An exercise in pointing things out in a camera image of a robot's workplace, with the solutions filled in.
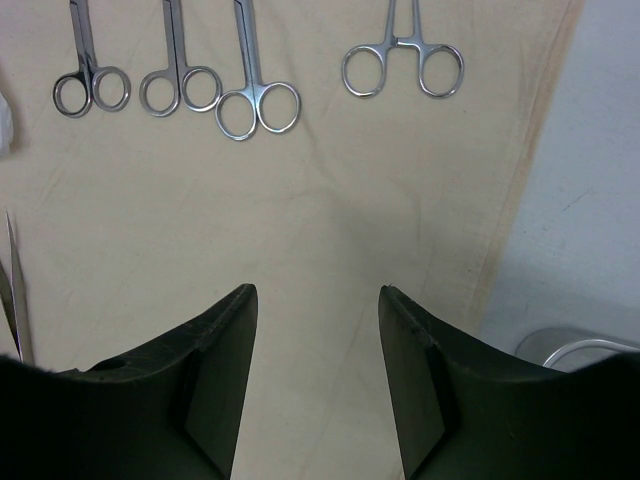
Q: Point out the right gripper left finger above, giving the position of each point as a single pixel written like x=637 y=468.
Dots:
x=170 y=408

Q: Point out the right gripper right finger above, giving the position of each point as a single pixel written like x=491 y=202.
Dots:
x=466 y=410

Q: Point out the stainless steel tray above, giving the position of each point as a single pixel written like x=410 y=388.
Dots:
x=568 y=349

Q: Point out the steel tweezers right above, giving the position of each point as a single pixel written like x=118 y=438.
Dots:
x=16 y=269

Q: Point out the steel tweezers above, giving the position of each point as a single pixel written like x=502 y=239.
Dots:
x=16 y=269
x=12 y=306

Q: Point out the beige cloth mat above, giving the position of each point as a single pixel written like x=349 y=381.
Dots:
x=129 y=225

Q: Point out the steel tweezers middle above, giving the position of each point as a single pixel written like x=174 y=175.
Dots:
x=12 y=306

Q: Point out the long steel scissors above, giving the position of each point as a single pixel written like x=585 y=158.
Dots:
x=254 y=90

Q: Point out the small steel scissors middle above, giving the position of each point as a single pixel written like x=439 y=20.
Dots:
x=178 y=72

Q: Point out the small steel scissors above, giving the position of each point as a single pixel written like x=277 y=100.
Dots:
x=89 y=73
x=178 y=72

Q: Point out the small steel scissors left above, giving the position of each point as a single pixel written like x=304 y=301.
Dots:
x=89 y=73

